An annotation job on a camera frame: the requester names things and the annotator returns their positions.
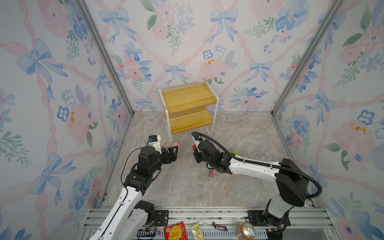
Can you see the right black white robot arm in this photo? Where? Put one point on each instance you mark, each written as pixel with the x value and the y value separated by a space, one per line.
pixel 291 185

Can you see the green snack packet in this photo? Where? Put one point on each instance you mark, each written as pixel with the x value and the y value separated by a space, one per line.
pixel 197 232

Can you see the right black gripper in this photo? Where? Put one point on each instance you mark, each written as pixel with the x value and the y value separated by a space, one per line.
pixel 196 155

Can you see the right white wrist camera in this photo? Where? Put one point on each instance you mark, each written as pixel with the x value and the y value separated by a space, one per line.
pixel 198 139

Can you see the white frame wooden two-tier shelf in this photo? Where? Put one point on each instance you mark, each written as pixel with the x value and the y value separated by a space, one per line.
pixel 189 107

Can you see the silver drink can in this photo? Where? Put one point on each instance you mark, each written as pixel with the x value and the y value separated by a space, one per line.
pixel 245 231

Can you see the purple wrapped candy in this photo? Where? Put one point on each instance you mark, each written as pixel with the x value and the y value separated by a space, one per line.
pixel 220 227

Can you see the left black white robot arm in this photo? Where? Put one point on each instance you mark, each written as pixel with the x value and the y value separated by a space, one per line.
pixel 130 213

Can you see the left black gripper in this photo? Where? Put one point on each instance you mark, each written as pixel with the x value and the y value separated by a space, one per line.
pixel 172 156

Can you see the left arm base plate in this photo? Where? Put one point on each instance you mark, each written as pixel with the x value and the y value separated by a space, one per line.
pixel 157 218

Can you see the pink toy car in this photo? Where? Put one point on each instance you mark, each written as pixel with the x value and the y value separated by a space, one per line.
pixel 212 173

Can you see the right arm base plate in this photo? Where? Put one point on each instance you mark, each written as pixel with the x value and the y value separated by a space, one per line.
pixel 257 219

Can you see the red snack packet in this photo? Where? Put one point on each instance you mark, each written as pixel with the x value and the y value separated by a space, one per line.
pixel 176 232

